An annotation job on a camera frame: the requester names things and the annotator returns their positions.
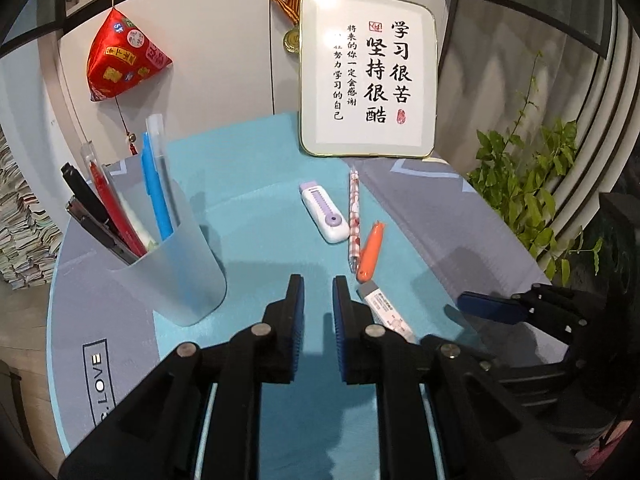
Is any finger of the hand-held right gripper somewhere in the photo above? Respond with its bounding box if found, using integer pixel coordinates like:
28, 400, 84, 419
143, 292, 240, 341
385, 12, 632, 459
482, 357, 581, 406
457, 284, 608, 347

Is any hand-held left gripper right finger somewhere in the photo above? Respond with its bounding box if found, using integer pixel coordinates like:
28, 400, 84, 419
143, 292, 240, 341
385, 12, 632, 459
332, 275, 586, 480

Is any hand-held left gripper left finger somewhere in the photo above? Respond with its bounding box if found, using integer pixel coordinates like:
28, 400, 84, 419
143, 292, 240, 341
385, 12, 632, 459
59, 274, 306, 480

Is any translucent plastic pen cup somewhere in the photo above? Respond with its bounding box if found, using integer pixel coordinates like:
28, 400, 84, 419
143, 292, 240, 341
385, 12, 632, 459
102, 180, 228, 327

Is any grey tipped white labelled eraser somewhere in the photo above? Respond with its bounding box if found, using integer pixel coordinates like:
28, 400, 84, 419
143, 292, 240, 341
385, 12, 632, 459
357, 282, 417, 346

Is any orange carrot shaped knife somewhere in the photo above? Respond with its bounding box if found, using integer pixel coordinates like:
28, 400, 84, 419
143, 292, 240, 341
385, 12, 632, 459
356, 220, 385, 284

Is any blue and grey desk mat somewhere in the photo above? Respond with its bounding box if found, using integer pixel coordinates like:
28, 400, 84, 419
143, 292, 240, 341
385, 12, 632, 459
47, 112, 568, 480

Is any white and purple correction tape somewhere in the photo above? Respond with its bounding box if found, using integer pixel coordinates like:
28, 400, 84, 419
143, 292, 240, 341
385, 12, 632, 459
299, 180, 350, 245

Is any red checked patterned pen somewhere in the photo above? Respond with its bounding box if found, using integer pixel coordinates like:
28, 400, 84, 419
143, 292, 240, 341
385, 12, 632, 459
347, 167, 363, 272

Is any green potted plant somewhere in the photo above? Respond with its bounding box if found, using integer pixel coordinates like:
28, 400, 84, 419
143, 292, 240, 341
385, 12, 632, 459
467, 50, 606, 281

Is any blue pen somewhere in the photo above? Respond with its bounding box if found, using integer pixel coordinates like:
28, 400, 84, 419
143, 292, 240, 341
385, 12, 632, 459
141, 132, 175, 242

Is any black pen with metal clip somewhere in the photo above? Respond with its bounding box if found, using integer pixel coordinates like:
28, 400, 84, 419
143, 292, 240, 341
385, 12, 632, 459
65, 199, 140, 266

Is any red pen with clear cap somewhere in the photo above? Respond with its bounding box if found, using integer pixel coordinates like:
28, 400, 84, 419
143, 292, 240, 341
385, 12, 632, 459
81, 141, 147, 257

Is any framed calligraphy sign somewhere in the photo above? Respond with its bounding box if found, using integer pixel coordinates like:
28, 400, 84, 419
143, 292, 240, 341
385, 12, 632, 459
298, 0, 440, 159

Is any white radiator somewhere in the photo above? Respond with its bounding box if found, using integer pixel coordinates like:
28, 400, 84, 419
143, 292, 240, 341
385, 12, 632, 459
545, 0, 636, 241

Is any white cabinet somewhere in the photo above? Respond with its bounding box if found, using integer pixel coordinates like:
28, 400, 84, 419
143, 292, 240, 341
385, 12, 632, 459
35, 0, 451, 161

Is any gold medal with striped ribbon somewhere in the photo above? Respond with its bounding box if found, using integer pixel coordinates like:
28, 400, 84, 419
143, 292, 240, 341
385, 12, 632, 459
270, 0, 307, 55

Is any tall pile of paper books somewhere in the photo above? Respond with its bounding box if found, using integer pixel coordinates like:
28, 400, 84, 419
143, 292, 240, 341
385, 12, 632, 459
0, 130, 63, 288

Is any red pyramid hanging ornament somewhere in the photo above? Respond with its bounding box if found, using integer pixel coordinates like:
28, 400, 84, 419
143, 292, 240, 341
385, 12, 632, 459
86, 7, 174, 157

